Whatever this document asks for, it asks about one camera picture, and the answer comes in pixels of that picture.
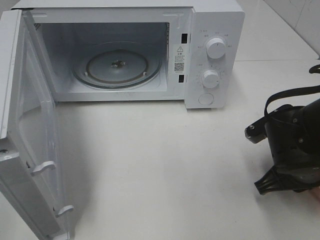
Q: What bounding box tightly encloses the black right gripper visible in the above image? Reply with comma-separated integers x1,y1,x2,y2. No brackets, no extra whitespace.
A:
254,105,320,195

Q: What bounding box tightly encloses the round white door button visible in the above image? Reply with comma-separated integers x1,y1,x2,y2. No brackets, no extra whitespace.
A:
198,93,214,106

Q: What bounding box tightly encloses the white timer knob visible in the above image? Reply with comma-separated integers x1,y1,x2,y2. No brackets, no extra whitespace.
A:
201,70,220,89

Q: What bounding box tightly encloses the white microwave door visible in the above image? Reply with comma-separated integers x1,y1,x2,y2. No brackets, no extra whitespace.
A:
0,9,74,240

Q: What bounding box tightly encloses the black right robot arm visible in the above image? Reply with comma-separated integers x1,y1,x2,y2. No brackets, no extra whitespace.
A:
246,100,320,195

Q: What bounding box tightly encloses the upper white power knob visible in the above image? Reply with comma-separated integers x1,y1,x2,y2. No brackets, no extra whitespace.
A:
205,36,227,59

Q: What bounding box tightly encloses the white microwave oven body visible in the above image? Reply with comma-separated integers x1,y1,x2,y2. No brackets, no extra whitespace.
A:
11,0,245,109

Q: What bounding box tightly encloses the glass microwave turntable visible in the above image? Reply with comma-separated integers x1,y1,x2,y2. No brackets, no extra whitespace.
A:
72,41,163,90

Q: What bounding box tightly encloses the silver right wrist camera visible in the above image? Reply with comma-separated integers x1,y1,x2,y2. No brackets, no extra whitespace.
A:
244,116,269,144

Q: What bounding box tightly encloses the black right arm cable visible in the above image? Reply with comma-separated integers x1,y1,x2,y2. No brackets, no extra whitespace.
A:
264,64,320,118

